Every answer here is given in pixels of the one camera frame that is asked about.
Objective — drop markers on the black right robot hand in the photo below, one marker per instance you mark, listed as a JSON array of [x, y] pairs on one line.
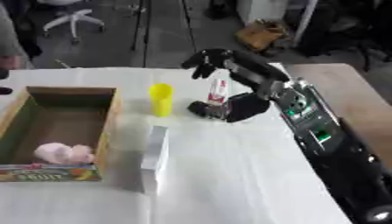
[[248, 105]]

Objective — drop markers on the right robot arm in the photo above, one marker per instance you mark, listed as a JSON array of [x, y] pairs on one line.
[[326, 140]]

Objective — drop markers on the white rectangular box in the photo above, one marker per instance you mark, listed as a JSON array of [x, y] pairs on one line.
[[154, 154]]

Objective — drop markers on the open cardboard box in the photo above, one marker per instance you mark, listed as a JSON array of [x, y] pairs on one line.
[[56, 131]]

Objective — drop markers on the brown bag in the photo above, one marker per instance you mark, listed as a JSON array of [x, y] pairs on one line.
[[261, 34]]

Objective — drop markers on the yellow plastic cup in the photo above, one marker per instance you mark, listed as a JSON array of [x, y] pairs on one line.
[[161, 99]]

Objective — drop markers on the wooden table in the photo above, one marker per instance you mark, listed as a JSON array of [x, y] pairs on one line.
[[352, 102]]

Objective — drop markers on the black tripod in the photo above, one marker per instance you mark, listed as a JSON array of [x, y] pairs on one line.
[[145, 29]]

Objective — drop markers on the pink soft toy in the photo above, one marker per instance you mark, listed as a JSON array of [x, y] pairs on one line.
[[64, 153]]

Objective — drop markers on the white office chair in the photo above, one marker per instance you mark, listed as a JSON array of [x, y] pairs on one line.
[[71, 17]]

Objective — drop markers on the person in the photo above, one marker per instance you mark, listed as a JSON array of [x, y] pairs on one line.
[[13, 38]]

